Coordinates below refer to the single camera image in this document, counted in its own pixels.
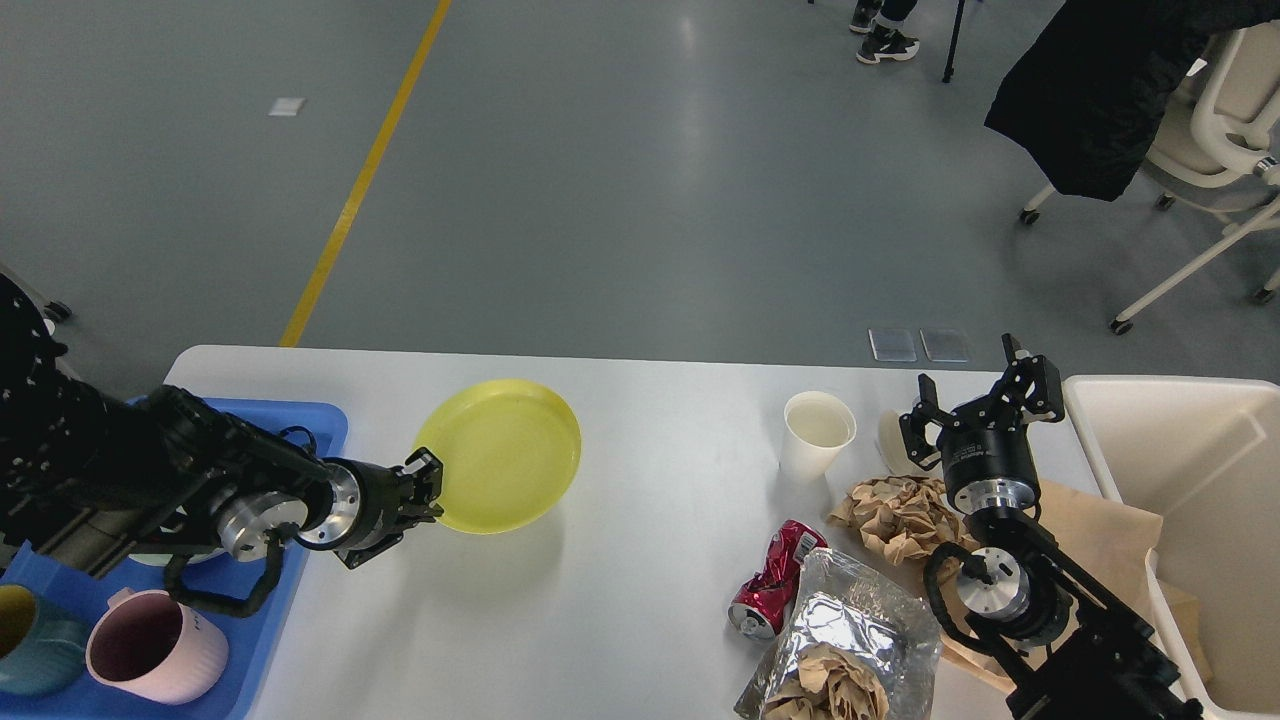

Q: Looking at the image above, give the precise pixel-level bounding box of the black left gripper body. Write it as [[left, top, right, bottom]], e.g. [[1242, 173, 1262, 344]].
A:
[[298, 457, 406, 553]]

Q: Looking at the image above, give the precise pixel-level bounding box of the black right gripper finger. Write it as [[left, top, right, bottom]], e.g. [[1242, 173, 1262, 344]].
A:
[[986, 334, 1066, 429], [899, 375, 947, 470]]

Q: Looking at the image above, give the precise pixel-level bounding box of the white plastic bin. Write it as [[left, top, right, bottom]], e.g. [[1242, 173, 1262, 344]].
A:
[[1064, 375, 1279, 719]]

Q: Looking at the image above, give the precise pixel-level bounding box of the black jacket on chair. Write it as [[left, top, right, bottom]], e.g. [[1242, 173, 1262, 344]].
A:
[[986, 1, 1279, 202]]

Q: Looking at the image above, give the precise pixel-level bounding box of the light green plate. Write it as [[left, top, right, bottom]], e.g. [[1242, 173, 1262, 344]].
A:
[[125, 539, 227, 568]]

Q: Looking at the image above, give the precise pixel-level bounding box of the person in black clothes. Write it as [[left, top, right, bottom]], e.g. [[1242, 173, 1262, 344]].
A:
[[849, 0, 919, 65]]

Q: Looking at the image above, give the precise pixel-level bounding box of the crumpled brown paper in bag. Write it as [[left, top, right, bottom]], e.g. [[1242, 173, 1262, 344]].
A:
[[762, 643, 890, 719]]

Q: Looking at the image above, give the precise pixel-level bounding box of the flat brown paper bag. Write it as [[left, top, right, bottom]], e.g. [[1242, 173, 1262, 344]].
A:
[[887, 477, 1164, 693]]

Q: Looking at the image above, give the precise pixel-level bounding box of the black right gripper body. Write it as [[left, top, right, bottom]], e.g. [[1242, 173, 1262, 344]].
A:
[[940, 398, 1041, 516]]

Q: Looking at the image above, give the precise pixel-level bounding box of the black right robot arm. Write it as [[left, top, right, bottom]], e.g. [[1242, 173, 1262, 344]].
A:
[[899, 334, 1204, 719]]

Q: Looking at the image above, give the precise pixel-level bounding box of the white office chair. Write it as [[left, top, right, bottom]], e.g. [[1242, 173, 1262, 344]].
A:
[[1019, 22, 1277, 334]]

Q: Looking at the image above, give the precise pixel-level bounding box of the silver foil bag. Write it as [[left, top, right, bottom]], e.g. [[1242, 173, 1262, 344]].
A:
[[733, 548, 942, 719]]

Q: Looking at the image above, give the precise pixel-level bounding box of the blue plastic tray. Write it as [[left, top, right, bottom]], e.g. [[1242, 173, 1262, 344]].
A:
[[1, 398, 348, 719]]

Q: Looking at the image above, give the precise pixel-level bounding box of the white paper cup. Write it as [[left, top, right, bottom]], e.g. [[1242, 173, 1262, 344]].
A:
[[780, 389, 858, 482]]

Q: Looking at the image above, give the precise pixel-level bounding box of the black tripod leg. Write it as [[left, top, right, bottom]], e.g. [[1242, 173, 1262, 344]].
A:
[[941, 0, 968, 85]]

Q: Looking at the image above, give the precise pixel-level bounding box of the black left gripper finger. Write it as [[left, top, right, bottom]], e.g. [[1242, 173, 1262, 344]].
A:
[[340, 530, 404, 570], [398, 448, 444, 527]]

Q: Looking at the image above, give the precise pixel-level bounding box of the crumpled brown paper ball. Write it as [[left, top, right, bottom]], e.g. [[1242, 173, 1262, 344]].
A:
[[826, 475, 978, 566]]

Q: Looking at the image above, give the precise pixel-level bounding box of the teal mug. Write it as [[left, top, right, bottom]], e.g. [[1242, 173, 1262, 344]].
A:
[[1, 584, 91, 697]]

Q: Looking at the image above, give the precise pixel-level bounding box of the pink ribbed mug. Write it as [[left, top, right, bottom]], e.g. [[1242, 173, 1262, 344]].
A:
[[84, 587, 230, 705]]

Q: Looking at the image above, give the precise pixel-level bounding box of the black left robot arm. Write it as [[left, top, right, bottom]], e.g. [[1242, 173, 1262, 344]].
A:
[[1, 277, 445, 618]]

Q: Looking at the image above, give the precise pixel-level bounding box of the yellow plastic plate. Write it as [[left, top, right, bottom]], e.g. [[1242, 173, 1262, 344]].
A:
[[413, 378, 582, 536]]

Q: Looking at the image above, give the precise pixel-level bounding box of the crushed red soda can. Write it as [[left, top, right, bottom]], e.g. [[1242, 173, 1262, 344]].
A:
[[727, 519, 828, 641]]

